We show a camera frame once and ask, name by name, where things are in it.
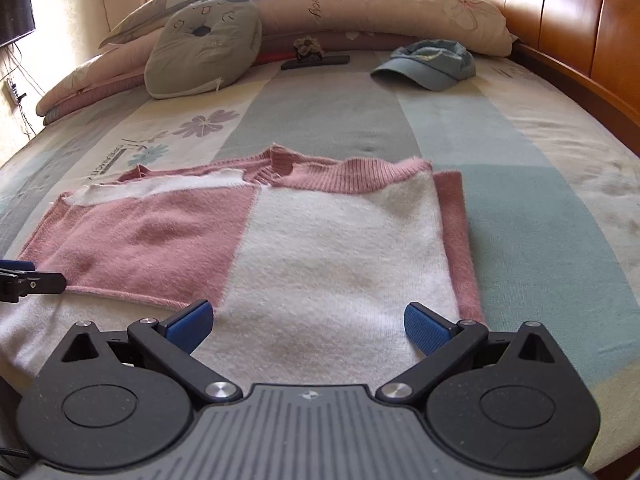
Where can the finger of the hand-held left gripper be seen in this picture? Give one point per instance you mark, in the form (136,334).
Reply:
(17,265)
(35,284)

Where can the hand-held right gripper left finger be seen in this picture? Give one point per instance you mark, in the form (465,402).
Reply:
(190,325)

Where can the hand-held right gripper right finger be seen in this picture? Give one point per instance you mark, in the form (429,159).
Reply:
(425,327)

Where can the pink and white sweater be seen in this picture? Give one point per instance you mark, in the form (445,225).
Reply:
(300,270)

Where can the white power strip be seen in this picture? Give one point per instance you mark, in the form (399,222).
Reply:
(11,95)

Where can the black television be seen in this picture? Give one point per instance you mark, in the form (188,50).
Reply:
(15,12)

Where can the blue baseball cap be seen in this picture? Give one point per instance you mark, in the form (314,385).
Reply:
(430,67)

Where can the grey cat face cushion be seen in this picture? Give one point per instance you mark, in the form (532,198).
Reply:
(205,50)

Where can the black hair clip with flower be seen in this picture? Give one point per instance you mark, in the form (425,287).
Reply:
(330,61)

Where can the beige flower hair clip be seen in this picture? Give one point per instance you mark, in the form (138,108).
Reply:
(307,47)

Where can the wooden headboard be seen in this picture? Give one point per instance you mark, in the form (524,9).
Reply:
(575,15)

